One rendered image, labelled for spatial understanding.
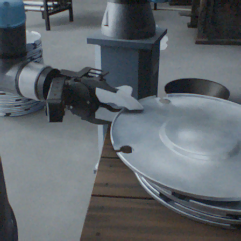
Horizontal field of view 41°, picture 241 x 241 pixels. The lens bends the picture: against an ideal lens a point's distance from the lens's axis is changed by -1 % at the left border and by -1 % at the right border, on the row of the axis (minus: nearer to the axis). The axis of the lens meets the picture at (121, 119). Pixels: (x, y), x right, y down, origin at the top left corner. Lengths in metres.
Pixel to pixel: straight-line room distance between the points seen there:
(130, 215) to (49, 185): 0.63
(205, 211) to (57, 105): 0.29
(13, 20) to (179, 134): 0.38
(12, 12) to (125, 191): 0.40
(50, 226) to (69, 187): 0.16
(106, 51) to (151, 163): 0.48
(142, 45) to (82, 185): 0.48
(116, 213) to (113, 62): 0.52
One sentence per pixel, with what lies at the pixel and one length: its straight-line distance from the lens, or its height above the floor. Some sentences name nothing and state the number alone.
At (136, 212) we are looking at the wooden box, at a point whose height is 0.35.
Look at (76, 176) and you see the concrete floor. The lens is 1.08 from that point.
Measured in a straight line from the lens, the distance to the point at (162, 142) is 0.51.
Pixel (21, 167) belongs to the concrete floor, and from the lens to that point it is 1.15.
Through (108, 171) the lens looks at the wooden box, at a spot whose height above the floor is 0.35.
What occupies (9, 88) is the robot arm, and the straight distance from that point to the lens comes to 0.70.
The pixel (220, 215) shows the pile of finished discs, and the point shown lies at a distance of 0.44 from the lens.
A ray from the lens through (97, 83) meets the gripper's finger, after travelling 0.58.
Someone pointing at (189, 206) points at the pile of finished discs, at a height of 0.37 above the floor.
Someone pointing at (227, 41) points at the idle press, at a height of 0.03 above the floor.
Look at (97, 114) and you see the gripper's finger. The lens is 0.61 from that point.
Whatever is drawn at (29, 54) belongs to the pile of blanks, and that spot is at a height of 0.26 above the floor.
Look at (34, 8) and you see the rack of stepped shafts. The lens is 3.05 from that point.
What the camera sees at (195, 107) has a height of 0.40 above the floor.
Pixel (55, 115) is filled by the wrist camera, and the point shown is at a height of 0.41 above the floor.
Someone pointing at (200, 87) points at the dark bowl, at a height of 0.03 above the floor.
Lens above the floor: 0.67
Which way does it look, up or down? 29 degrees down
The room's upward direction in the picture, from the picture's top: straight up
